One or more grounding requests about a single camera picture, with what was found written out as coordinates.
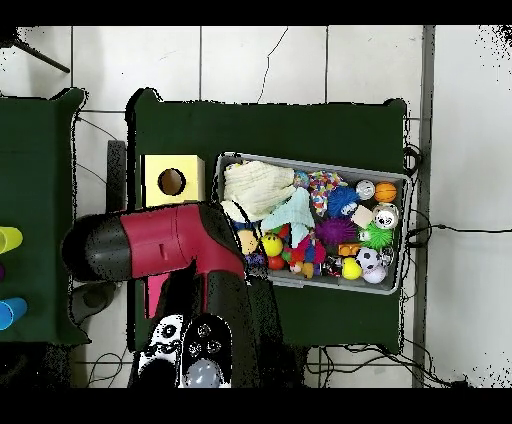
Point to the yellow smiley ball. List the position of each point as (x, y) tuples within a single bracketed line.
[(272, 244)]

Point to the blue plastic cup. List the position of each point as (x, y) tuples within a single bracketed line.
[(12, 312)]

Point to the black tripod leg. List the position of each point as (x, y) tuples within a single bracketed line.
[(40, 55)]

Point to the wooden box with three holes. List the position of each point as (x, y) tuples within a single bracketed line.
[(192, 168)]

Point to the colourful dotted cloth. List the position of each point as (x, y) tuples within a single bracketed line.
[(322, 186)]

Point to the green spiky toy with eyes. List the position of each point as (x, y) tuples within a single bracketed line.
[(378, 236)]

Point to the mint green waffle cloth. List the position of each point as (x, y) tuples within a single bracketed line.
[(294, 214)]

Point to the green cloth side table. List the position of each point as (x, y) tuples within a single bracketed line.
[(36, 180)]

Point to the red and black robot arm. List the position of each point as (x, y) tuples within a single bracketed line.
[(168, 240)]

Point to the dark green table cloth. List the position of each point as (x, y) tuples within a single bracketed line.
[(280, 136)]

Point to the yellow plastic cup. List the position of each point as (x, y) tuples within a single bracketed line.
[(10, 239)]

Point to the purple spiky ball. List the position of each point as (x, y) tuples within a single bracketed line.
[(335, 231)]

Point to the cream yellow waffle cloth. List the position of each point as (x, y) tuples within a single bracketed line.
[(256, 186)]

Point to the orange toy basketball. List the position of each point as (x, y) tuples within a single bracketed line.
[(385, 192)]

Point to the blue spiky toy with eyes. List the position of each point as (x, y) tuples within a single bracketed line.
[(342, 200)]

